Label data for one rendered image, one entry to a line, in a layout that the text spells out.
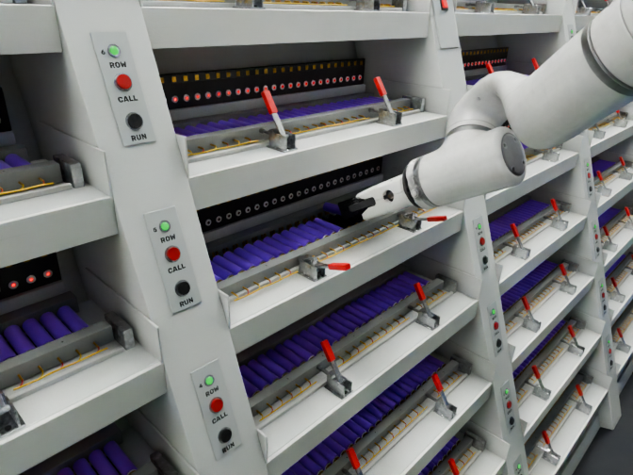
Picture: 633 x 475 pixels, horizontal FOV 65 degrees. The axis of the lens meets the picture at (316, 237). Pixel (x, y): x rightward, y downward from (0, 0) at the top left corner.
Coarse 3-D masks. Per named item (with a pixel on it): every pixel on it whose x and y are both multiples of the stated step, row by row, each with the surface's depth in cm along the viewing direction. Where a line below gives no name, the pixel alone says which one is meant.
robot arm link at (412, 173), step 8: (416, 160) 76; (408, 168) 77; (416, 168) 75; (408, 176) 76; (416, 176) 75; (408, 184) 77; (416, 184) 75; (416, 192) 75; (416, 200) 76; (424, 200) 75; (424, 208) 78
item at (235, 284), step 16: (416, 208) 100; (432, 208) 102; (368, 224) 90; (384, 224) 94; (320, 240) 83; (336, 240) 84; (288, 256) 77; (240, 272) 72; (256, 272) 73; (272, 272) 75; (224, 288) 69; (240, 288) 71
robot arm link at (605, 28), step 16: (624, 0) 44; (608, 16) 46; (624, 16) 44; (592, 32) 47; (608, 32) 46; (624, 32) 44; (608, 48) 46; (624, 48) 45; (608, 64) 46; (624, 64) 45; (624, 80) 47
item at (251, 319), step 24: (336, 192) 102; (264, 216) 89; (456, 216) 102; (384, 240) 89; (408, 240) 91; (432, 240) 98; (360, 264) 81; (384, 264) 87; (264, 288) 73; (288, 288) 73; (312, 288) 74; (336, 288) 79; (240, 312) 67; (264, 312) 68; (288, 312) 72; (240, 336) 66; (264, 336) 70
